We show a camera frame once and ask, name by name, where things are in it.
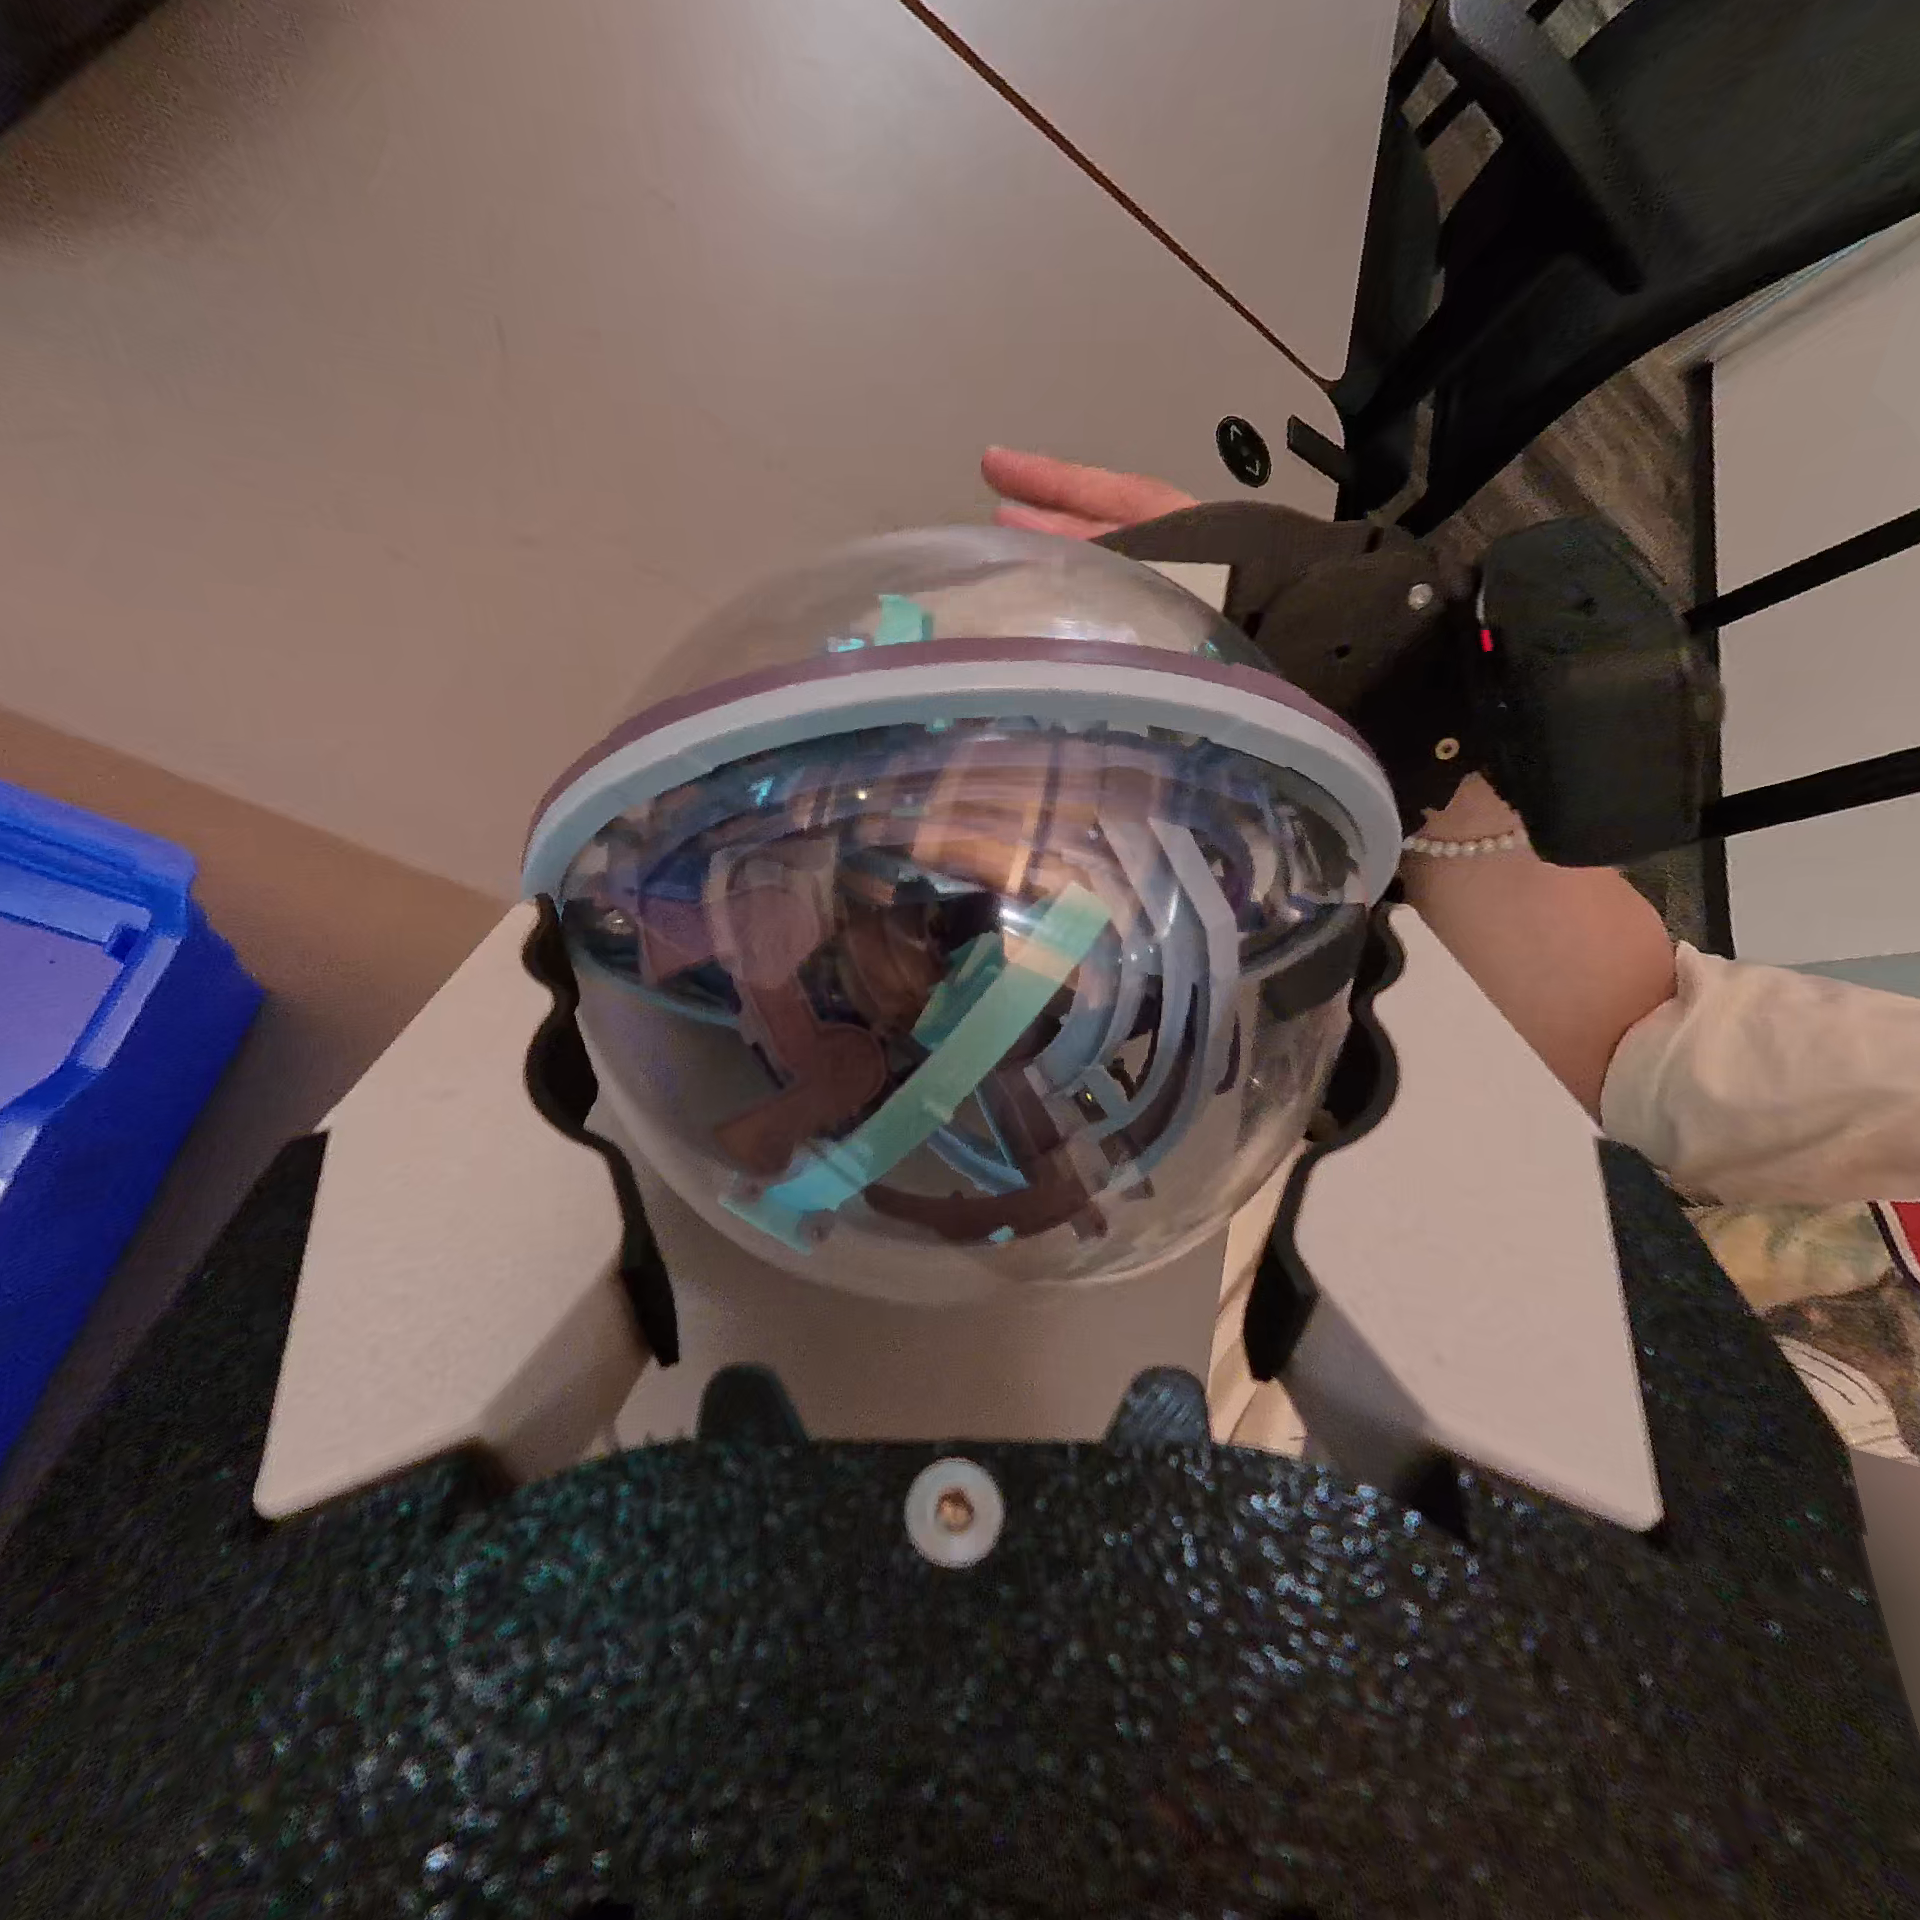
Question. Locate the person's right hand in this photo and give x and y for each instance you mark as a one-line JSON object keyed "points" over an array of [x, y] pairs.
{"points": [[1087, 499]]}

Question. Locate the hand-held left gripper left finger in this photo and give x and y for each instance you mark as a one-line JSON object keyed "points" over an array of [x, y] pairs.
{"points": [[435, 1201]]}

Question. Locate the person's right forearm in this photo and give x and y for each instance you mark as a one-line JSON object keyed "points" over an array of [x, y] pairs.
{"points": [[1559, 960]]}

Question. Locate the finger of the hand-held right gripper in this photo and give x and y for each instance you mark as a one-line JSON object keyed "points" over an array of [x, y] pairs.
{"points": [[1192, 579]]}

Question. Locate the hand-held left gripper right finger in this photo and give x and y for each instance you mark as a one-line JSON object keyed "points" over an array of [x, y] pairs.
{"points": [[1477, 1231]]}

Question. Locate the round black desk button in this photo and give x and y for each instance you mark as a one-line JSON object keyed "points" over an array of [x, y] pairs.
{"points": [[1244, 451]]}

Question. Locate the clear plastic maze ball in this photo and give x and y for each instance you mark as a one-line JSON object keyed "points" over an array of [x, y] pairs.
{"points": [[959, 930]]}

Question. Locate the person's printed clothing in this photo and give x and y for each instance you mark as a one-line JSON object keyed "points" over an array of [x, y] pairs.
{"points": [[1844, 1304]]}

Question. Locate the blue plastic bin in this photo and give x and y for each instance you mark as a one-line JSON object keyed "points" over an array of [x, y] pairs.
{"points": [[90, 1081]]}

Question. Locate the thin black bar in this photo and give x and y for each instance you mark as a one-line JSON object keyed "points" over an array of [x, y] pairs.
{"points": [[1822, 788], [1814, 567]]}

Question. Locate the black chair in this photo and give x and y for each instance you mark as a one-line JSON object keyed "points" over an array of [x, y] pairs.
{"points": [[1619, 150]]}

